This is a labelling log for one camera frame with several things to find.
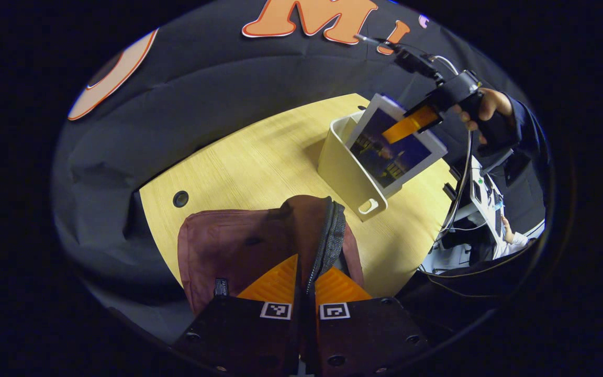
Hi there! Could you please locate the white cable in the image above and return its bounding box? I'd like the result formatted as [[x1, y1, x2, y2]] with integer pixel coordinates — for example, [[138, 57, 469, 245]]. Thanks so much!
[[434, 54, 475, 247]]

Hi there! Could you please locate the black backdrop cloth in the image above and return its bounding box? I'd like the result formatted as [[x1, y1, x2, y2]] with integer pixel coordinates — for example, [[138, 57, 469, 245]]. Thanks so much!
[[50, 0, 548, 346]]

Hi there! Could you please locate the white plastic bookshelf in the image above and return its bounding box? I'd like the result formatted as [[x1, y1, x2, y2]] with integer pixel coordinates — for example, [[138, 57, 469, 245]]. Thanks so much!
[[317, 111, 392, 223]]

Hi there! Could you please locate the blue cover book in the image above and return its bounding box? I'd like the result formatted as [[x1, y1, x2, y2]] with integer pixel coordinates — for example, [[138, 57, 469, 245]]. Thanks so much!
[[344, 93, 449, 198]]

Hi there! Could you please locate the white equipment cart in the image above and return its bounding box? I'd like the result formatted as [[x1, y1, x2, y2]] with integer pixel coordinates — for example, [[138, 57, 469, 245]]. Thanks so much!
[[419, 154, 545, 275]]

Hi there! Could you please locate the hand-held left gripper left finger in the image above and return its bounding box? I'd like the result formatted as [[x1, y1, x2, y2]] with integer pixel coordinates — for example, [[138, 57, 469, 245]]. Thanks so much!
[[172, 253, 305, 375]]

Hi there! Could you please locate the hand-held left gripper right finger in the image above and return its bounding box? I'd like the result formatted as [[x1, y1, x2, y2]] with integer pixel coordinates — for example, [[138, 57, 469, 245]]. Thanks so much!
[[304, 265, 430, 375]]

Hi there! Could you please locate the maroon fabric schoolbag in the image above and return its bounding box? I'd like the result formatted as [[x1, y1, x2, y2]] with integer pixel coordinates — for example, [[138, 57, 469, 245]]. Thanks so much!
[[177, 195, 365, 315]]

